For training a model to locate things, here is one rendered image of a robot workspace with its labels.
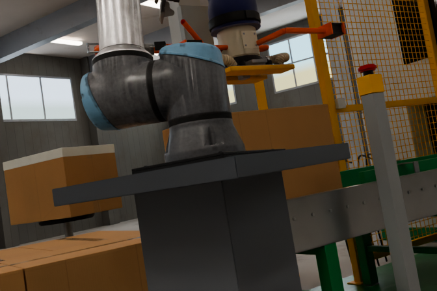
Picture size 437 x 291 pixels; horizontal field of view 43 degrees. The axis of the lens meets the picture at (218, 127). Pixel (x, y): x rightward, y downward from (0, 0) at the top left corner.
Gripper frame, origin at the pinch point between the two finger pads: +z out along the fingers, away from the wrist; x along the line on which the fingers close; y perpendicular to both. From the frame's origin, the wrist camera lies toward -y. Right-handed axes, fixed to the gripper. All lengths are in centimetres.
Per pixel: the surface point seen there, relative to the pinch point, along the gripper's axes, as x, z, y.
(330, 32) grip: -23, -13, 68
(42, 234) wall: 505, 885, -17
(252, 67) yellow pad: -30.9, 1.6, 34.9
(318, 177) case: -66, 29, 63
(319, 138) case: -52, 20, 65
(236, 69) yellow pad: -33.2, 0.9, 27.1
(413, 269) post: -112, 26, 82
